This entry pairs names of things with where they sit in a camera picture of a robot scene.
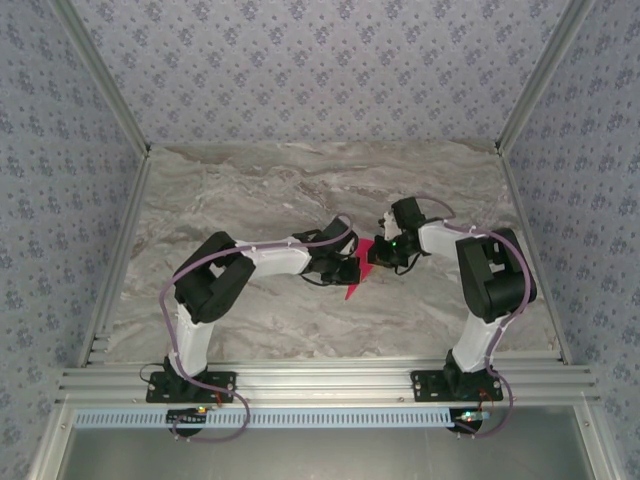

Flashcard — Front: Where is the pink paper sheet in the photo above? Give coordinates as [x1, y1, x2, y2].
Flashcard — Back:
[343, 238, 377, 303]

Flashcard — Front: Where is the small black controller board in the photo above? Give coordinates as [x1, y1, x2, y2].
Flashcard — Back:
[452, 407, 494, 432]
[167, 407, 207, 429]

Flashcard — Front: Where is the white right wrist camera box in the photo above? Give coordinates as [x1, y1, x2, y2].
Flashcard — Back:
[378, 212, 402, 242]

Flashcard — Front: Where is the aluminium mounting rail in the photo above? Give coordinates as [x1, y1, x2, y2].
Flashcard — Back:
[54, 363, 601, 405]

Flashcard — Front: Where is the aluminium table side rail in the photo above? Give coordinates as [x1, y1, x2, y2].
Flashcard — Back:
[77, 149, 154, 369]
[497, 149, 574, 366]

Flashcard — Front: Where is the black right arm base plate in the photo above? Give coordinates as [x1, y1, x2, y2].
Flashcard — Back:
[409, 368, 504, 404]

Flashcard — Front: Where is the pale blue slotted cable duct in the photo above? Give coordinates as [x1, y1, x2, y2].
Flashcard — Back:
[73, 407, 457, 430]

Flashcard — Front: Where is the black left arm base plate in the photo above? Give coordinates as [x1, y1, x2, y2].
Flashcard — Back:
[145, 370, 237, 404]

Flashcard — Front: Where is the aluminium frame post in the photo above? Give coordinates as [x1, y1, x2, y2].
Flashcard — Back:
[49, 0, 152, 156]
[494, 0, 599, 155]

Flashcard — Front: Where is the black cable loop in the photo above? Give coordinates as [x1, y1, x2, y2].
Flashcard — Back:
[138, 362, 169, 388]

